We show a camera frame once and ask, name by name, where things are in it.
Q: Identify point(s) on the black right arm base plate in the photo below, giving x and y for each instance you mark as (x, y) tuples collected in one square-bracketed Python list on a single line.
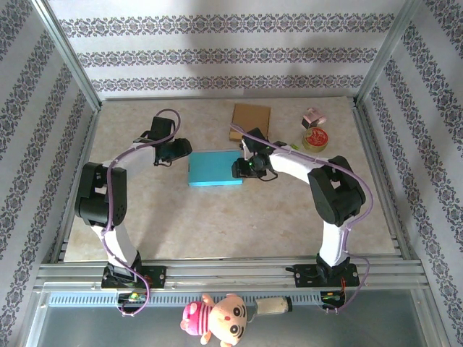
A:
[(304, 276)]

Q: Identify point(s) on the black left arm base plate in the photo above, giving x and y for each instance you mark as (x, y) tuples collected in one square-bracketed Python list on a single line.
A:
[(159, 276)]

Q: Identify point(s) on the white and teal paper box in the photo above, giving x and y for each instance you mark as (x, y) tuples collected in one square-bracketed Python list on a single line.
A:
[(211, 168)]

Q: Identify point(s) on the aluminium side rail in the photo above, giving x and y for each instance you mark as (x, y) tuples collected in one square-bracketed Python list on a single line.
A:
[(376, 162), (77, 180)]

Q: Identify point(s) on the brown cardboard box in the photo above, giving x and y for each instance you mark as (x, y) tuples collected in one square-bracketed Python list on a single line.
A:
[(249, 119)]

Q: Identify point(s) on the aluminium front rail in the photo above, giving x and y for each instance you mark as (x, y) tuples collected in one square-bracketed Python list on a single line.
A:
[(231, 274)]

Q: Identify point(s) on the small pink box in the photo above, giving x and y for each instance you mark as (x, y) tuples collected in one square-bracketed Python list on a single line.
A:
[(313, 117)]

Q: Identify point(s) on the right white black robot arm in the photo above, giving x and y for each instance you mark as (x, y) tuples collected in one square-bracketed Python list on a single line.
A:
[(336, 195)]

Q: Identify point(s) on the grey metal sheet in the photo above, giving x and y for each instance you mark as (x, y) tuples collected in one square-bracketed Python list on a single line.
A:
[(325, 329)]

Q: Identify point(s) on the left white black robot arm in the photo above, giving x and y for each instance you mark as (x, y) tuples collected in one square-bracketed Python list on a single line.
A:
[(97, 195)]

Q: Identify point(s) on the glass jar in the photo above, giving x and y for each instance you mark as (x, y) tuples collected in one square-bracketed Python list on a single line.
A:
[(271, 306)]

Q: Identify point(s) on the round red tin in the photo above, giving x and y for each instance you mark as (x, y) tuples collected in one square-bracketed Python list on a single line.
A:
[(315, 139)]

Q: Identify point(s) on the small circuit board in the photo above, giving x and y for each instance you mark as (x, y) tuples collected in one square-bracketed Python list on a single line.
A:
[(132, 297), (331, 297)]

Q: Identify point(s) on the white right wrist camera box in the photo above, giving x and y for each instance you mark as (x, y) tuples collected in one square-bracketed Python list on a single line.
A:
[(247, 150)]

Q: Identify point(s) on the aluminium frame post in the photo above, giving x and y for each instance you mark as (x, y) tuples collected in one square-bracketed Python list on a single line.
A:
[(68, 54), (385, 54)]

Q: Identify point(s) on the pink plush doll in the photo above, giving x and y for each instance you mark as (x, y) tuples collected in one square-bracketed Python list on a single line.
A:
[(217, 320)]

